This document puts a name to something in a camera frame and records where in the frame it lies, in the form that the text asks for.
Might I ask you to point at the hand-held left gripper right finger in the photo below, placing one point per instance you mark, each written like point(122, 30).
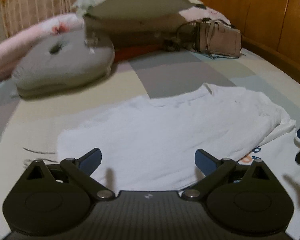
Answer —
point(205, 161)

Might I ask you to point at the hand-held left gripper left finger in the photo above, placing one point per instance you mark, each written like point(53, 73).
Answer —
point(92, 161)

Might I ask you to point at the white printed long-sleeve shirt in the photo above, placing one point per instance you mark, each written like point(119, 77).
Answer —
point(152, 130)

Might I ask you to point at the bed with patchwork sheet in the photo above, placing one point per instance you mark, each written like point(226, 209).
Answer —
point(40, 120)

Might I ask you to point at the grey cushion with hole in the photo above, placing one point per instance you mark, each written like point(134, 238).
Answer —
point(65, 67)

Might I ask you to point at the red orange cloth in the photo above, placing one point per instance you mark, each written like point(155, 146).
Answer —
point(132, 52)

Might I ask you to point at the pink handbag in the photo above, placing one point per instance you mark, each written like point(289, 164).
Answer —
point(220, 42)

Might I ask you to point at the wooden headboard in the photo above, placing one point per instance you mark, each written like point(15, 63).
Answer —
point(265, 12)

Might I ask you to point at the grey brown pillow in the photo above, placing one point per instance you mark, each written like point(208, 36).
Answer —
point(135, 41)

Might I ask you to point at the pink floral pillow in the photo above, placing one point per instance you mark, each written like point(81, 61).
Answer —
point(210, 13)
point(15, 52)

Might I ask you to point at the beige pillow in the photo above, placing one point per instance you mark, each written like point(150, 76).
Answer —
point(140, 27)

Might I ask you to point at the cream pillow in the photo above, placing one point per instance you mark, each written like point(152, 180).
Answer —
point(140, 2)

